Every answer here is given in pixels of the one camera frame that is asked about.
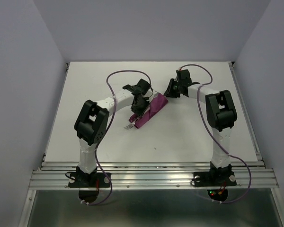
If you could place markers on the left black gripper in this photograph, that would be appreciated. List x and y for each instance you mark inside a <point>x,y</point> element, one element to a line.
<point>140,112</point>

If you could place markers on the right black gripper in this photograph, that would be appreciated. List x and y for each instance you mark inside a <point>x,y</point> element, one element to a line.
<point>169,92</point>

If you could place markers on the purple cloth napkin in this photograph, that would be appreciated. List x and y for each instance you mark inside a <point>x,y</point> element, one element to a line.
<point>156,105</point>

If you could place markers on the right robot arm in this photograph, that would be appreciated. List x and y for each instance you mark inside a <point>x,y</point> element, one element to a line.
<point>219,121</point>

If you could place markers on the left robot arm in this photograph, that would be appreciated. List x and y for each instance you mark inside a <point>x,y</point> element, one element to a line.
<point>92,123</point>

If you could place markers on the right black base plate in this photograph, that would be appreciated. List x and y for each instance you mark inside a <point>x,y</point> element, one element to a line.
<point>205,179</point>

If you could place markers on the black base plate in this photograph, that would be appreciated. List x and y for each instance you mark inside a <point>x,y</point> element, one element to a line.
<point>205,179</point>
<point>97,180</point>

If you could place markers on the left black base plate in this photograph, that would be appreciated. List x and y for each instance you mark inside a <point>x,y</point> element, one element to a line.
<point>97,180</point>

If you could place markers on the aluminium rail frame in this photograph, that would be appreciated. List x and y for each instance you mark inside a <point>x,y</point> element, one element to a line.
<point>155,194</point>

